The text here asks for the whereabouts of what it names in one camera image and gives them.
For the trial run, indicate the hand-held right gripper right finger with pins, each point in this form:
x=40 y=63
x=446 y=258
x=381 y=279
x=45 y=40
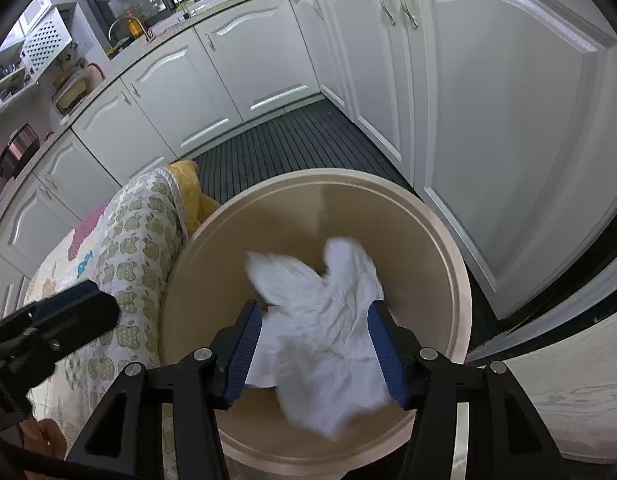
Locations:
x=388 y=355

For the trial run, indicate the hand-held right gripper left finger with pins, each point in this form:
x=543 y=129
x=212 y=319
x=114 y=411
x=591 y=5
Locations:
x=243 y=355

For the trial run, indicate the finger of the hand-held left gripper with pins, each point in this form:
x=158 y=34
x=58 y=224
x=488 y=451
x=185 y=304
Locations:
x=73 y=317

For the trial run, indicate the white tissue paper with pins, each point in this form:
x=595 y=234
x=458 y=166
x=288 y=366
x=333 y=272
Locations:
x=318 y=325

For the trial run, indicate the beige round bin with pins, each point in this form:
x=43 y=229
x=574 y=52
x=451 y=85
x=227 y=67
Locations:
x=298 y=210

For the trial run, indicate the person's left hand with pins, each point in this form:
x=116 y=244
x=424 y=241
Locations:
x=43 y=435

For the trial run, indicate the printed tablecloth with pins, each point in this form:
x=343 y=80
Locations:
x=133 y=260

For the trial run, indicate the yellow cloth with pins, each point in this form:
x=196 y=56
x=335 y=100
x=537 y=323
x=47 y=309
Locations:
x=191 y=195

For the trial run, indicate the rose coloured rice cooker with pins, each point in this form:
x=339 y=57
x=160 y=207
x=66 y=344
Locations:
x=18 y=150

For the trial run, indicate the black ribbed floor mat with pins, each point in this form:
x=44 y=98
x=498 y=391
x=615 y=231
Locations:
x=298 y=140

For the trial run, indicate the white kitchen cabinets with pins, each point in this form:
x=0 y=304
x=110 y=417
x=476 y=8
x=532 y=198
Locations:
x=488 y=110

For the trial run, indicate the white lattice shelf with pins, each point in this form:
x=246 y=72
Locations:
x=43 y=40

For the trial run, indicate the metal faucet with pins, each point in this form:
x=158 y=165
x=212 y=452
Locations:
x=147 y=35

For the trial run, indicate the amber bottle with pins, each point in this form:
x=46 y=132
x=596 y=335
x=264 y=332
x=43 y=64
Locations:
x=136 y=27

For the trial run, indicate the grey kitchen countertop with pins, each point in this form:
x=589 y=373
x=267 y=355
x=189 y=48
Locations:
x=223 y=4

